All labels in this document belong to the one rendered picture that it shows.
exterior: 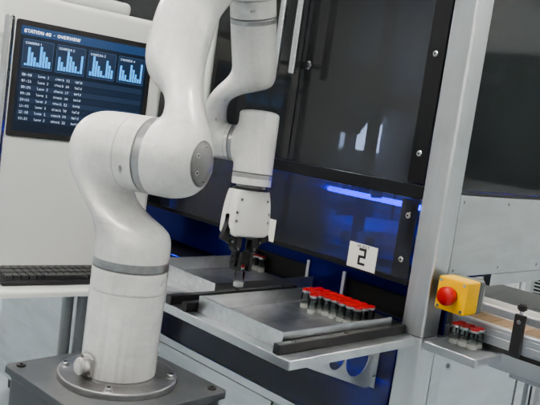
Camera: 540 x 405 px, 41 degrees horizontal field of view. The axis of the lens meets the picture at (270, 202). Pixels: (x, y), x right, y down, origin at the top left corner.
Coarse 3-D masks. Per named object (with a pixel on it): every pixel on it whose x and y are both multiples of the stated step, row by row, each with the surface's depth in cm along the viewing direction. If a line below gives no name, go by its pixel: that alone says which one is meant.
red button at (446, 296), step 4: (440, 288) 150; (444, 288) 150; (448, 288) 149; (452, 288) 150; (440, 292) 150; (444, 292) 149; (448, 292) 149; (452, 292) 149; (436, 296) 151; (440, 296) 150; (444, 296) 149; (448, 296) 149; (452, 296) 149; (440, 300) 150; (444, 300) 149; (448, 300) 149; (452, 300) 149; (444, 304) 149; (448, 304) 149; (452, 304) 150
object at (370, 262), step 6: (354, 246) 171; (360, 246) 170; (366, 246) 168; (348, 252) 172; (354, 252) 171; (360, 252) 170; (366, 252) 168; (372, 252) 167; (348, 258) 172; (354, 258) 171; (360, 258) 170; (366, 258) 168; (372, 258) 167; (348, 264) 172; (354, 264) 171; (366, 264) 168; (372, 264) 167; (366, 270) 168; (372, 270) 167
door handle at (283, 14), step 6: (282, 0) 182; (288, 0) 182; (282, 6) 182; (282, 12) 182; (282, 18) 182; (282, 24) 182; (282, 30) 183; (276, 36) 183; (282, 36) 183; (276, 42) 183; (282, 42) 183; (276, 48) 183; (276, 54) 183; (276, 60) 183; (282, 60) 185; (276, 66) 184; (276, 72) 184
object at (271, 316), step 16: (288, 288) 172; (208, 304) 152; (224, 304) 159; (240, 304) 162; (256, 304) 166; (272, 304) 169; (288, 304) 171; (224, 320) 148; (240, 320) 144; (256, 320) 141; (272, 320) 155; (288, 320) 157; (304, 320) 159; (320, 320) 161; (368, 320) 153; (384, 320) 157; (256, 336) 141; (272, 336) 137; (288, 336) 137; (304, 336) 140
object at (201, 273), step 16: (192, 256) 194; (208, 256) 198; (224, 256) 202; (176, 272) 178; (192, 272) 190; (208, 272) 193; (224, 272) 196; (256, 272) 202; (192, 288) 173; (208, 288) 169; (224, 288) 169
